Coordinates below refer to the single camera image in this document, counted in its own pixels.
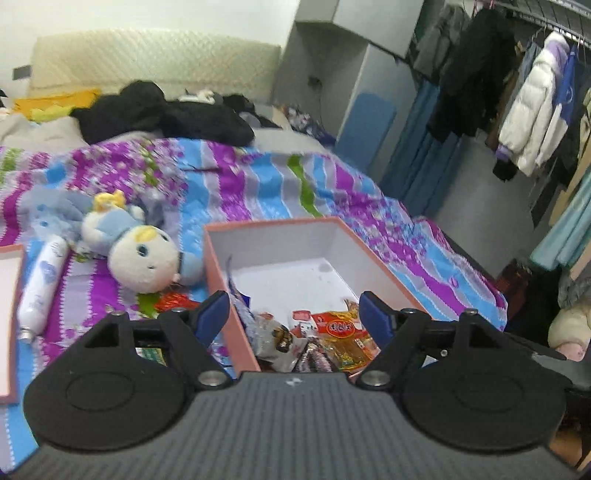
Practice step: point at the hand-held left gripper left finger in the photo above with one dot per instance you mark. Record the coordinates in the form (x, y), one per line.
(212, 316)

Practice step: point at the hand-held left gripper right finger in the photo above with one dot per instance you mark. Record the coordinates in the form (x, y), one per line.
(374, 318)

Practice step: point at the blue white snack packet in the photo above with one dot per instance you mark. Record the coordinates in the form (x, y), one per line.
(240, 300)

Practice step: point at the red yellow label snack packet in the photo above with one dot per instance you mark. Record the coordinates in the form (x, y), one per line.
(339, 327)

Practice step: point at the clear orange snack packet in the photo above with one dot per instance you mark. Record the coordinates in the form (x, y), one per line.
(353, 353)

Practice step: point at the clear dark label snack packet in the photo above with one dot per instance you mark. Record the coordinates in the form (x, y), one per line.
(279, 339)

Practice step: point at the white red label snack packet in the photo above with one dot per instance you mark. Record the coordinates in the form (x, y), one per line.
(302, 318)

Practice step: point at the purple snack packet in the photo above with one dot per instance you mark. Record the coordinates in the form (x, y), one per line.
(314, 360)

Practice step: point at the green snack packet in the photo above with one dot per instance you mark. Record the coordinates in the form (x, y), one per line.
(150, 354)

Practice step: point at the pink cardboard box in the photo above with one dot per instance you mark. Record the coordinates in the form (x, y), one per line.
(286, 240)

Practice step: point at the blue dress plush doll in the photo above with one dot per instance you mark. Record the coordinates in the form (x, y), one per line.
(143, 258)

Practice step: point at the floral striped blanket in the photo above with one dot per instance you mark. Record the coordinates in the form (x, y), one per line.
(258, 184)

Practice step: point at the blue curtain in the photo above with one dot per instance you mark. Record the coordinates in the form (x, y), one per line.
(425, 161)

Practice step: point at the white tube bottle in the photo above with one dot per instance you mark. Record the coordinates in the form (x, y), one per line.
(41, 286)

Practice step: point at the blue padded board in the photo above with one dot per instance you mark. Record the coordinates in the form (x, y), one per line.
(364, 124)

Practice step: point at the beige furry garment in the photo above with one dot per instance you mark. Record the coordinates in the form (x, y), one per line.
(572, 332)

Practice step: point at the pink box lid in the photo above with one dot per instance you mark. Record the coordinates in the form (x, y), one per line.
(9, 323)

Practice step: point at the teal hanging garment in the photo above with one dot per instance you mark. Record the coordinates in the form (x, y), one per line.
(561, 230)

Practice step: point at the black clothes pile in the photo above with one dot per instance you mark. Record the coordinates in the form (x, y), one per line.
(138, 110)

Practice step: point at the white black cloth item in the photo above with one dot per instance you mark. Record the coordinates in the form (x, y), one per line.
(198, 96)

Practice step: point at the grey bed sheet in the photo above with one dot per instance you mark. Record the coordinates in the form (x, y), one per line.
(46, 134)

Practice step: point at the cream quilted headboard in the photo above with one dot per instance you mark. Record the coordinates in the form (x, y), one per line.
(161, 60)

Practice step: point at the beige hanging coat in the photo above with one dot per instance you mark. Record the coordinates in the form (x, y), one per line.
(579, 157)

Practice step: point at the white puffer jacket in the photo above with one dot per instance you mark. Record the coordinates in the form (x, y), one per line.
(531, 106)

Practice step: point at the yellow cloth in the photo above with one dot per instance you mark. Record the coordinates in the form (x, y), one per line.
(55, 104)

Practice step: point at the black hanging coat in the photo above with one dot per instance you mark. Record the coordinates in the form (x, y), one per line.
(475, 69)

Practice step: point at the grey green hanging coat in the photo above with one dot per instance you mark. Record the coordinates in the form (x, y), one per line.
(436, 41)

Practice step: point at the metal clothes rack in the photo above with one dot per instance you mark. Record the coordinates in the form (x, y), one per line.
(554, 21)

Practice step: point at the grey wall cabinet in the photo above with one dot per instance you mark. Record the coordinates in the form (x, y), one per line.
(369, 23)

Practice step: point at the grey wall switch panel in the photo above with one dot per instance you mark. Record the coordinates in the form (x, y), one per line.
(22, 72)

